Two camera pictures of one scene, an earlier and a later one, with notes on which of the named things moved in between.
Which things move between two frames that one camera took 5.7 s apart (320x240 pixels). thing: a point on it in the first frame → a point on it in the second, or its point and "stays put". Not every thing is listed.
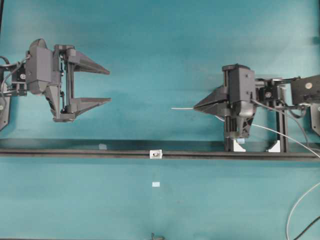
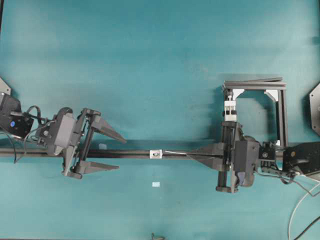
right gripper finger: (220, 109) → (215, 163)
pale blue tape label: (102, 146) stays put
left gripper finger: (82, 104) → (83, 167)
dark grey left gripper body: (47, 72) → (69, 135)
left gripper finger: (84, 63) → (100, 125)
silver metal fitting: (156, 154) stays put
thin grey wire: (258, 126) → (293, 207)
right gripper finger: (219, 93) → (213, 149)
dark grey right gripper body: (240, 87) → (241, 154)
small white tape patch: (155, 184) stays put
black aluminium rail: (100, 153) stays put
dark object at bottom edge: (155, 237) stays put
